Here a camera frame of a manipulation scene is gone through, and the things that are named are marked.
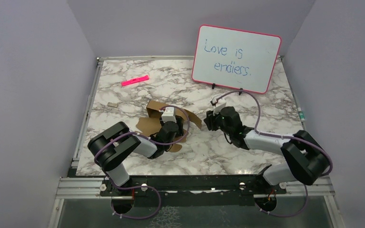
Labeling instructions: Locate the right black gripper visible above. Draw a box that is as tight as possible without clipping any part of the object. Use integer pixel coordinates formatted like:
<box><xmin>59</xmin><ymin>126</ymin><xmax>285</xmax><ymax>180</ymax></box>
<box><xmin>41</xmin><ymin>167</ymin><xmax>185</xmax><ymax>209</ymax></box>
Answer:
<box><xmin>203</xmin><ymin>105</ymin><xmax>232</xmax><ymax>136</ymax></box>

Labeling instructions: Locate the brown cardboard box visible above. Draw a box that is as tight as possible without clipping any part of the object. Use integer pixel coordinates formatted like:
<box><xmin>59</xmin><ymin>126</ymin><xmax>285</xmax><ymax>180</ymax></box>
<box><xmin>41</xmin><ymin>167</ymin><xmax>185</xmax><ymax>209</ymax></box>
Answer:
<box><xmin>136</xmin><ymin>100</ymin><xmax>202</xmax><ymax>152</ymax></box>

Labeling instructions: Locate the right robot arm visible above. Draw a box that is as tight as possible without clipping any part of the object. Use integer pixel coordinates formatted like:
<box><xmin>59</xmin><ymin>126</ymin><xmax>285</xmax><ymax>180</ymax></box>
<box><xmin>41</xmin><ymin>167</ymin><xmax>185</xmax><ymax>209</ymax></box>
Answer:
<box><xmin>204</xmin><ymin>106</ymin><xmax>332</xmax><ymax>193</ymax></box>

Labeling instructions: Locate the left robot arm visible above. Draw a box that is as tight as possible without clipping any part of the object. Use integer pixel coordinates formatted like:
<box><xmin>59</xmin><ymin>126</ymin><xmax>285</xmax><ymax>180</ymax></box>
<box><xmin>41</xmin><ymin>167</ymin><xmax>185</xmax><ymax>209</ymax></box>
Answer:
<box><xmin>87</xmin><ymin>116</ymin><xmax>184</xmax><ymax>195</ymax></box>

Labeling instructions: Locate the small tan cardboard scrap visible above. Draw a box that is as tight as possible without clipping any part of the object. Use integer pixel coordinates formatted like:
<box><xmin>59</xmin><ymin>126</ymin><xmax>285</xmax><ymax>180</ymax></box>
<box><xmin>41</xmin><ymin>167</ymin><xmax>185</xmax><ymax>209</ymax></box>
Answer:
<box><xmin>107</xmin><ymin>102</ymin><xmax>118</xmax><ymax>108</ymax></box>

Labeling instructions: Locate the pink marker pen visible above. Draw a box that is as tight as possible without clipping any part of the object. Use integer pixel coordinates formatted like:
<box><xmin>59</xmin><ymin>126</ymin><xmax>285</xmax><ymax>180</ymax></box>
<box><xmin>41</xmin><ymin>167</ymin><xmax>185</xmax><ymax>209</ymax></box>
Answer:
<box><xmin>121</xmin><ymin>75</ymin><xmax>149</xmax><ymax>87</ymax></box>

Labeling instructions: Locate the pink framed whiteboard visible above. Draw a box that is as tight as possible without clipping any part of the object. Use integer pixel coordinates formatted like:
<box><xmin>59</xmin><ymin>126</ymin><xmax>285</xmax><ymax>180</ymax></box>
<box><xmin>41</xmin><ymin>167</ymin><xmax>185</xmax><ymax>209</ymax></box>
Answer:
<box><xmin>192</xmin><ymin>25</ymin><xmax>281</xmax><ymax>94</ymax></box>

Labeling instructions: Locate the green white small bottle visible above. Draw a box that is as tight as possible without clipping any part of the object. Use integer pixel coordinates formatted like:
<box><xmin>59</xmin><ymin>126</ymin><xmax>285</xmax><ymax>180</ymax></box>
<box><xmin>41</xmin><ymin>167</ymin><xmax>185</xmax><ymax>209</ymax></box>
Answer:
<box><xmin>297</xmin><ymin>107</ymin><xmax>305</xmax><ymax>122</ymax></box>

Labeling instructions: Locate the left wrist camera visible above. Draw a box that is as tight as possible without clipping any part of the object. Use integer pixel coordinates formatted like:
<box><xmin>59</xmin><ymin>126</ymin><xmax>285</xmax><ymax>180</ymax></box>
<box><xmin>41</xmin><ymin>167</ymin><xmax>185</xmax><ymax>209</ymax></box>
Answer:
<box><xmin>160</xmin><ymin>107</ymin><xmax>177</xmax><ymax>123</ymax></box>

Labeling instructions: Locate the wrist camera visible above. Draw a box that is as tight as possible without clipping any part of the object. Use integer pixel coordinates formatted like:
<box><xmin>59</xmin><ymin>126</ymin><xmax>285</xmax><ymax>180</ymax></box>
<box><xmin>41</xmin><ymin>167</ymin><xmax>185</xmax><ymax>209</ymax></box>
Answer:
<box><xmin>211</xmin><ymin>97</ymin><xmax>226</xmax><ymax>115</ymax></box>
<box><xmin>160</xmin><ymin>107</ymin><xmax>177</xmax><ymax>123</ymax></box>

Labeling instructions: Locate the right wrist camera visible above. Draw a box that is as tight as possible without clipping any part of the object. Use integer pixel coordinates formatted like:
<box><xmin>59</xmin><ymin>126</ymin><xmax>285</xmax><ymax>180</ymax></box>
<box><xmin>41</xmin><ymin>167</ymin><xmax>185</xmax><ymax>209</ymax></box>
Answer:
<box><xmin>211</xmin><ymin>97</ymin><xmax>226</xmax><ymax>115</ymax></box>

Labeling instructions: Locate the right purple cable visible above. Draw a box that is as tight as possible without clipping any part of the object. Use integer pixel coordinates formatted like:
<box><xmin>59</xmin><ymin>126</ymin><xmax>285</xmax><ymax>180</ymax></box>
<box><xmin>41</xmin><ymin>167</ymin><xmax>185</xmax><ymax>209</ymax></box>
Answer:
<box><xmin>211</xmin><ymin>90</ymin><xmax>334</xmax><ymax>219</ymax></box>

